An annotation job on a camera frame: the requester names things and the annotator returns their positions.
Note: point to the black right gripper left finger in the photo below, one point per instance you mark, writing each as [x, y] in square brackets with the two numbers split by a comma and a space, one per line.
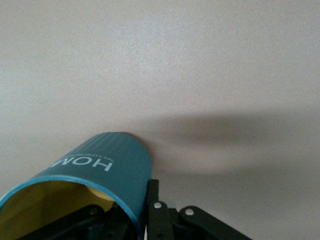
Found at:
[82, 225]

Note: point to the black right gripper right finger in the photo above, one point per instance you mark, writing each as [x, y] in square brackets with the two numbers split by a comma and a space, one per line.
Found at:
[160, 220]

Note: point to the teal ribbed mug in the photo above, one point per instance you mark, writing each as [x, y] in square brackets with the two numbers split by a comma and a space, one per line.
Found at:
[125, 160]

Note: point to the brown table cover mat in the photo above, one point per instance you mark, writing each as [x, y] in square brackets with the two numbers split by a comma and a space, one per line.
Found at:
[160, 62]

